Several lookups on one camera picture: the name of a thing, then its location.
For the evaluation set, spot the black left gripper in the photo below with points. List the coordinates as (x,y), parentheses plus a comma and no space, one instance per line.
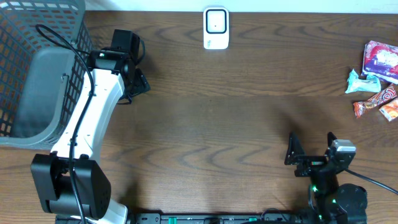
(140,84)

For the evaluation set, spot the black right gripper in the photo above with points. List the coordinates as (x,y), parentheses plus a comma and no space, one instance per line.
(311,162)

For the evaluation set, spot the red Top chocolate bar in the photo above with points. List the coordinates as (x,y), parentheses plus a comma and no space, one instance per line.
(384,96)

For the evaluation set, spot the teal snack wrapper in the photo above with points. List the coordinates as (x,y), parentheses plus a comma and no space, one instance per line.
(370,84)

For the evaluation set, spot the orange tissue pack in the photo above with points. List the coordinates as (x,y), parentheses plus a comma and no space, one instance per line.
(390,110)

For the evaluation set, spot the red purple noodle packet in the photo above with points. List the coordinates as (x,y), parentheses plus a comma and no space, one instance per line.
(380,60)

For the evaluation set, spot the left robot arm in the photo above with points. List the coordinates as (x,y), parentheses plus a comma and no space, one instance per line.
(69,180)

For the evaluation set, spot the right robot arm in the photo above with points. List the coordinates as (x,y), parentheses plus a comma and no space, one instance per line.
(335,203)

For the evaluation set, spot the dark grey plastic basket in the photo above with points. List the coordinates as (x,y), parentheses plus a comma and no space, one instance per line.
(40,82)

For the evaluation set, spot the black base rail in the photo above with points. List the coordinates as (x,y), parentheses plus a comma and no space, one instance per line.
(273,217)

